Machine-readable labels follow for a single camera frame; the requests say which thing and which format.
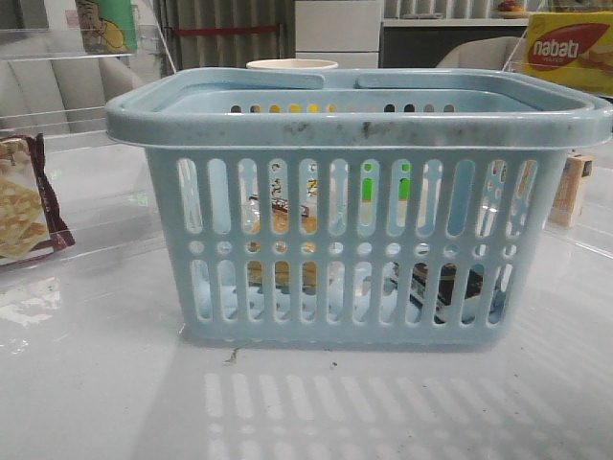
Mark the yellow nabati wafer box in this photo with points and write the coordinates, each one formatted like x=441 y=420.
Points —
x=572 y=49

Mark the dark tissue pack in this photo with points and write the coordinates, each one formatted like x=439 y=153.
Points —
x=447 y=285

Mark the white cabinet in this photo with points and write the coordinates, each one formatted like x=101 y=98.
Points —
x=346 y=32

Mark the light blue plastic basket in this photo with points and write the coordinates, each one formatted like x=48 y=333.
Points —
x=400 y=166

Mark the white paper cup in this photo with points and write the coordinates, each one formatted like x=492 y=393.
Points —
x=292 y=64

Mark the orange snack box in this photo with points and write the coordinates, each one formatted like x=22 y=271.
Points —
x=570 y=193

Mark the brown cracker snack bag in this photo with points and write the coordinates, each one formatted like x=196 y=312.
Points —
x=31 y=224

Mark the beige armchair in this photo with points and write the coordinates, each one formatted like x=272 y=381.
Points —
x=491 y=54

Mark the green yellow snack package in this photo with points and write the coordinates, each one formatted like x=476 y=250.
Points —
x=107 y=26

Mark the packaged bread clear bag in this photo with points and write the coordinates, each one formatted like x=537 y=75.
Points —
x=252 y=223

